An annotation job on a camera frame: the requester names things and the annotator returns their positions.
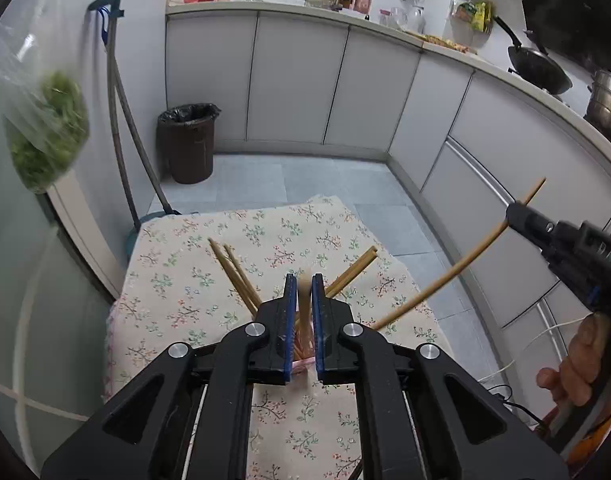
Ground grey kitchen countertop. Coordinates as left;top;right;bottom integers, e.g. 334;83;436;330
164;0;611;158

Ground blue mop hook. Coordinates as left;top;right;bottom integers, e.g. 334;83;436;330
87;0;125;45

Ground black range hood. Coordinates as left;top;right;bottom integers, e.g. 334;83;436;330
509;0;611;78

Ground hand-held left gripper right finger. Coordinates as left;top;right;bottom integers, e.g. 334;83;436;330
310;274;571;480

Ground dark trash bin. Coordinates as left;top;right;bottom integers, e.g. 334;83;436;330
157;103;220;185

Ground white cable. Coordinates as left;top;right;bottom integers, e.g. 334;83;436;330
478;316;589;385

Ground yellow green package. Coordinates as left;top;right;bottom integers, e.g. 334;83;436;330
452;0;495;35

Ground grey kitchen cabinets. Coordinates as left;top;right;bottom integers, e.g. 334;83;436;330
163;7;611;411

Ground person's right hand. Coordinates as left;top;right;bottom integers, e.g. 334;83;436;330
535;313;611;407

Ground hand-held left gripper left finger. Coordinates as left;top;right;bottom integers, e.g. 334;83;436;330
40;274;299;480

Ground wooden chopstick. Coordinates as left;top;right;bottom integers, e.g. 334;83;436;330
328;251;379;298
372;177;547;332
208;238;260;318
223;244;264;309
325;246;376;292

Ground steel pot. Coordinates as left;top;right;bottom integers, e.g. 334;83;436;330
583;69;611;136

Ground floral tablecloth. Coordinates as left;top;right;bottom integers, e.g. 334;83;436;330
103;195;441;480

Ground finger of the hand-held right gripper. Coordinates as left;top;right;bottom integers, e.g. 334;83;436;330
505;201;555;252

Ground black cable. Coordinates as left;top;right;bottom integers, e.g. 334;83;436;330
485;384;547;428

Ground black wok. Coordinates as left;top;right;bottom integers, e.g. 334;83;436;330
492;14;575;97

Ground glass jar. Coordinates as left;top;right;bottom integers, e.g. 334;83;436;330
407;5;427;35
379;6;407;31

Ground metal mop pole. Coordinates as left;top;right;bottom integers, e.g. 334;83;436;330
106;15;142;233
113;55;182;216

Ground plastic bag of greens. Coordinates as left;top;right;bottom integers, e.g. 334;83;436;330
0;0;92;195

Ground glass sliding door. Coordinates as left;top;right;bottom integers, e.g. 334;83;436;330
0;35;114;461

